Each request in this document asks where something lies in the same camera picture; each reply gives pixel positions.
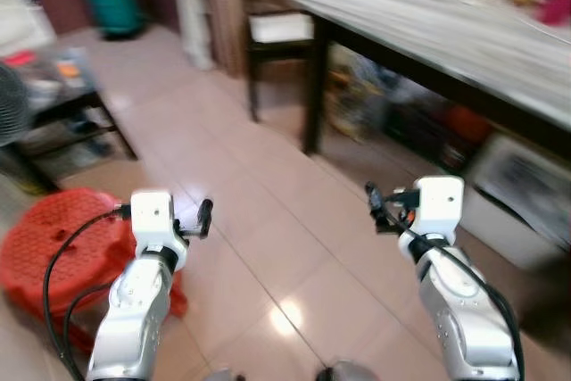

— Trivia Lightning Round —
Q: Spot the red item under table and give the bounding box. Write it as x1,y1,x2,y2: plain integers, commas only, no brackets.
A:
444,104,493,147

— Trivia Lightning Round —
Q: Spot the white storage box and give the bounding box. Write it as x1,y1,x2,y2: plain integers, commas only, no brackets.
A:
462,134,571,273

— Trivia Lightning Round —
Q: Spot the red plastic stool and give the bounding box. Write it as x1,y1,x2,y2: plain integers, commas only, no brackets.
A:
0,187,189,330

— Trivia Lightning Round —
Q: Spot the low black shelf table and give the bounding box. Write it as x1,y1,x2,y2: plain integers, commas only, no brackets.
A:
0,85,140,196

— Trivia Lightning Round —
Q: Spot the dark table with marble top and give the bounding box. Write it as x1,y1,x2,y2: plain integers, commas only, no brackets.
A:
293,0,571,178

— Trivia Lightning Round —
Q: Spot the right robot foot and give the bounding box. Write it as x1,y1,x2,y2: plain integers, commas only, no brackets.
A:
316,360,382,381

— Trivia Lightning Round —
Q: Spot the dark wooden chair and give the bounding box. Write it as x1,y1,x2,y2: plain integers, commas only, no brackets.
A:
239,0,320,123

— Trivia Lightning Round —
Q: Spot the grey electric fan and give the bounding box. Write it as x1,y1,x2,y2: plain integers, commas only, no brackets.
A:
0,60,34,147

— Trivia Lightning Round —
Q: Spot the white bag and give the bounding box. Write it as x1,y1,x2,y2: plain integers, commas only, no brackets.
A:
0,0,56,57

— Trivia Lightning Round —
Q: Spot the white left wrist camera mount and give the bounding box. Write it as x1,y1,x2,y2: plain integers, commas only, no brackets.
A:
130,188,189,271

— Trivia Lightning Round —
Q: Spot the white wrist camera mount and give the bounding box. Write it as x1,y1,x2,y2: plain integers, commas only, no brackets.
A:
130,188,189,271
409,176,466,248

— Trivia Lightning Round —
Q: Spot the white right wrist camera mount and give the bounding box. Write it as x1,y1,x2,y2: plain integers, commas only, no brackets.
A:
409,176,466,248

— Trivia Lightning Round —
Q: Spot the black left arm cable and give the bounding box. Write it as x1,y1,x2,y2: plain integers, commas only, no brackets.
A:
42,206,135,381

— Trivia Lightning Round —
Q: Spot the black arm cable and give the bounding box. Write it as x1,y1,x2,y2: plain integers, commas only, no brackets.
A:
42,206,135,381
426,236,525,381

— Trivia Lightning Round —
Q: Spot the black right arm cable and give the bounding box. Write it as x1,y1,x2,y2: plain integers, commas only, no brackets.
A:
426,236,525,381

